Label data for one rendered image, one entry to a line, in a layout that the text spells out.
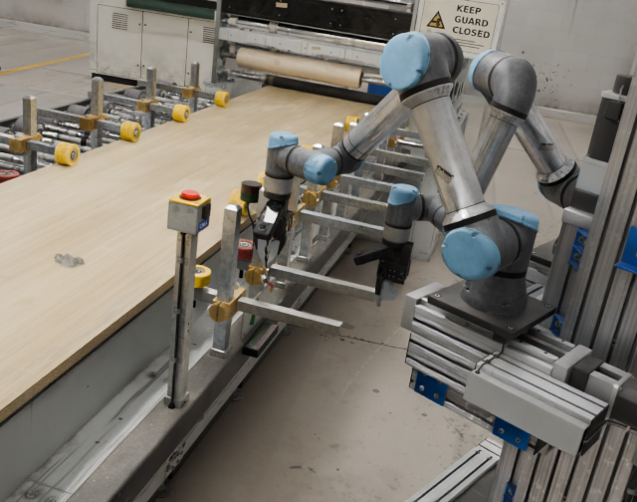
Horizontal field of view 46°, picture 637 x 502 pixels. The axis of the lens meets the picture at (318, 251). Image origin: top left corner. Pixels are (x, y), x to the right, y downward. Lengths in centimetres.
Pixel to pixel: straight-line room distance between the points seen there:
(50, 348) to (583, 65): 976
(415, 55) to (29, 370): 100
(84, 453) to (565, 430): 105
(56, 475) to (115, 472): 18
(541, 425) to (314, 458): 141
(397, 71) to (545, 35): 924
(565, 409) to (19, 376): 109
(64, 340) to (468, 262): 88
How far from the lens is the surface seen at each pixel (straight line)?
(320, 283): 219
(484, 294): 174
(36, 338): 173
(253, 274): 218
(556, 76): 1089
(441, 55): 164
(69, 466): 182
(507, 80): 195
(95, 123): 333
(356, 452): 296
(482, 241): 155
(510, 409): 166
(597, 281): 183
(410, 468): 295
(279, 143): 188
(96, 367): 190
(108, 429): 192
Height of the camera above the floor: 175
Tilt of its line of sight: 22 degrees down
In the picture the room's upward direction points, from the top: 8 degrees clockwise
